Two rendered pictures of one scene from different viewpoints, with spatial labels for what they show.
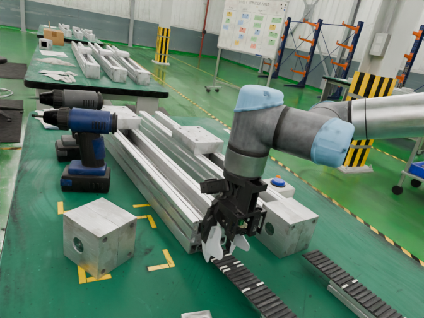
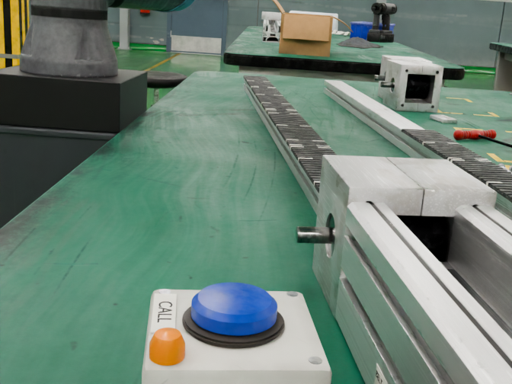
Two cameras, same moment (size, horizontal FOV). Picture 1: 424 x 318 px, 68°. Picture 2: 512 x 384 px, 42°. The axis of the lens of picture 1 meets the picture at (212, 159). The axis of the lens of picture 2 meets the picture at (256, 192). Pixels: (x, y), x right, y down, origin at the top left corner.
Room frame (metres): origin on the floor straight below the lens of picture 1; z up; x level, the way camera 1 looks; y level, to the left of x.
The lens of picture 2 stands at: (1.11, -0.06, 0.99)
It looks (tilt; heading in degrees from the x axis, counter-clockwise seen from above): 16 degrees down; 210
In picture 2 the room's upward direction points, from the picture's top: 4 degrees clockwise
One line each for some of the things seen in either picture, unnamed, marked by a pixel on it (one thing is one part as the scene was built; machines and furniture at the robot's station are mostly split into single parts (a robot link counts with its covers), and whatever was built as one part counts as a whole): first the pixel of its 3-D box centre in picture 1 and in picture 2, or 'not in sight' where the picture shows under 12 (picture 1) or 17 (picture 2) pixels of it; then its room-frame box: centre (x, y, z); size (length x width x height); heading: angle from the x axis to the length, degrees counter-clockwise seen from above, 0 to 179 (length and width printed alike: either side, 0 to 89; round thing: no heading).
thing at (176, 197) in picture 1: (142, 159); not in sight; (0.90, 0.21, 0.82); 0.80 x 0.10 x 0.09; 37
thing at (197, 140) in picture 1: (195, 142); not in sight; (1.01, 0.06, 0.87); 0.16 x 0.11 x 0.07; 37
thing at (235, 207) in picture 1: (238, 201); not in sight; (0.52, -0.06, 0.94); 0.09 x 0.08 x 0.12; 37
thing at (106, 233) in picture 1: (105, 233); not in sight; (0.51, 0.18, 0.83); 0.11 x 0.10 x 0.10; 152
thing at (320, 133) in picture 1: (315, 135); not in sight; (0.51, -0.16, 1.10); 0.11 x 0.11 x 0.08; 67
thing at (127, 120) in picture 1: (117, 120); not in sight; (1.10, 0.37, 0.87); 0.16 x 0.11 x 0.07; 37
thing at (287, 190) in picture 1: (273, 192); (248, 376); (0.86, -0.20, 0.81); 0.10 x 0.08 x 0.06; 127
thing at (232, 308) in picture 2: (277, 182); (234, 315); (0.87, -0.21, 0.84); 0.04 x 0.04 x 0.02
